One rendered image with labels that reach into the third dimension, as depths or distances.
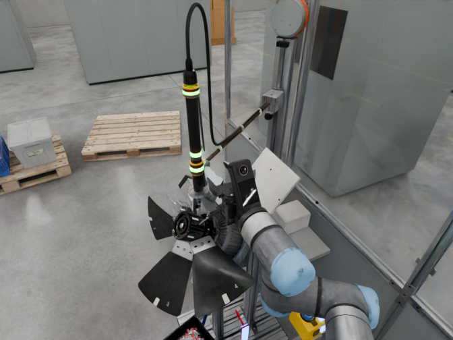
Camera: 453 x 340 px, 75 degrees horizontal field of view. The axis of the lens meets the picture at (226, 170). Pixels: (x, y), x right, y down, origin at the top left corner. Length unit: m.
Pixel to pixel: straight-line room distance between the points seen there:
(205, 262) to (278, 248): 0.61
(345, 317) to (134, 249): 2.36
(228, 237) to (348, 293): 0.71
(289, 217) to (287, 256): 1.08
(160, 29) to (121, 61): 0.96
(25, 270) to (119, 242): 0.75
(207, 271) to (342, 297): 0.59
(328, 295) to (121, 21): 5.99
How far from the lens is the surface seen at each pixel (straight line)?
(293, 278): 0.53
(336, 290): 0.64
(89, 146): 4.07
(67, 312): 2.64
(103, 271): 2.74
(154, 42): 6.44
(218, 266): 1.11
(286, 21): 1.38
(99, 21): 6.25
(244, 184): 0.61
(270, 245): 0.55
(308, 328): 1.17
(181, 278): 1.29
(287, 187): 1.25
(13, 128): 4.20
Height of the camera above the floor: 2.10
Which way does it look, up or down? 37 degrees down
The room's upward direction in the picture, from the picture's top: straight up
